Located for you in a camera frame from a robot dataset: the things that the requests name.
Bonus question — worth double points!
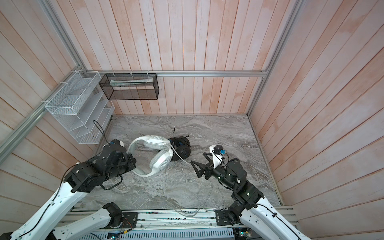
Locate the black headphone cable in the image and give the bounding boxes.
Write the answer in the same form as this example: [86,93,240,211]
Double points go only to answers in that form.
[167,128,190,151]

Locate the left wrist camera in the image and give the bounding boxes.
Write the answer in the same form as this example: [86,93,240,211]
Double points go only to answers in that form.
[109,139,125,147]

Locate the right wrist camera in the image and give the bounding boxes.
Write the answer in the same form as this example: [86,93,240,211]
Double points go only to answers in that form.
[210,145,225,169]

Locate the white headphone cable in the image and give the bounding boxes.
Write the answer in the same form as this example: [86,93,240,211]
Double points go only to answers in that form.
[167,143,229,217]

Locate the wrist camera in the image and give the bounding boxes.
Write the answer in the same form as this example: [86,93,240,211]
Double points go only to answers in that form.
[210,145,225,169]
[109,139,125,147]

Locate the aluminium wall frame rail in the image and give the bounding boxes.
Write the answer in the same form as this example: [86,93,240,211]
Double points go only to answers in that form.
[1,1,307,163]

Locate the white wire mesh shelf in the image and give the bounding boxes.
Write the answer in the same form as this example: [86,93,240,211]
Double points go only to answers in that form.
[46,71,115,145]

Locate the white headphones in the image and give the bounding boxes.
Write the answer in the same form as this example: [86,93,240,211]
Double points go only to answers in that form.
[128,135,174,178]

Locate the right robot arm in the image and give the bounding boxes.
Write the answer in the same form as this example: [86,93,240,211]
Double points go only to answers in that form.
[191,153,309,240]

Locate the black headphones with blue band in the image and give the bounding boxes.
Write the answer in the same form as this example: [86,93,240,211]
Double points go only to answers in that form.
[169,129,191,162]

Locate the black wire mesh basket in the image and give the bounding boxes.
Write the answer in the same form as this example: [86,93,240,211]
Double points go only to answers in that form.
[99,73,160,101]

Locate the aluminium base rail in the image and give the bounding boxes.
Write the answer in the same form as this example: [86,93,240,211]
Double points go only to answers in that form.
[49,206,301,240]

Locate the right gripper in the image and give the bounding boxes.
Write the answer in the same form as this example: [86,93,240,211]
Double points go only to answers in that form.
[193,152,237,191]

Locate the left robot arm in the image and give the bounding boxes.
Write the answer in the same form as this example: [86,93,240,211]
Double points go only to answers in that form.
[1,144,137,240]

